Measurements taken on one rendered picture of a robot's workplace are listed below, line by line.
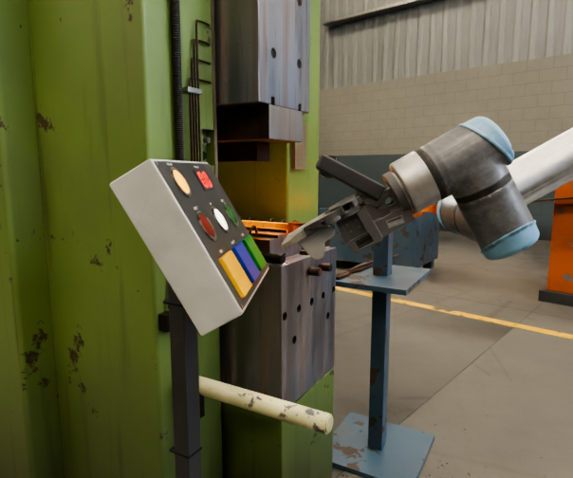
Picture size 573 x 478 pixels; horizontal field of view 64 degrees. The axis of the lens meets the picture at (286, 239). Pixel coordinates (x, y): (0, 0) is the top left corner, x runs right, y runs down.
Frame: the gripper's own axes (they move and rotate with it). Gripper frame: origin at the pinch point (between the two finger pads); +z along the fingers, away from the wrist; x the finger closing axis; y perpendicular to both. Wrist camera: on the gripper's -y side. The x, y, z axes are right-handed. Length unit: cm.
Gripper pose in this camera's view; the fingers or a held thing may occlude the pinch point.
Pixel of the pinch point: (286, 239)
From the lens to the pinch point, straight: 76.5
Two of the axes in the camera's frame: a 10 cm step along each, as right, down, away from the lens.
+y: 5.0, 8.6, 0.9
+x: 0.9, -1.5, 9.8
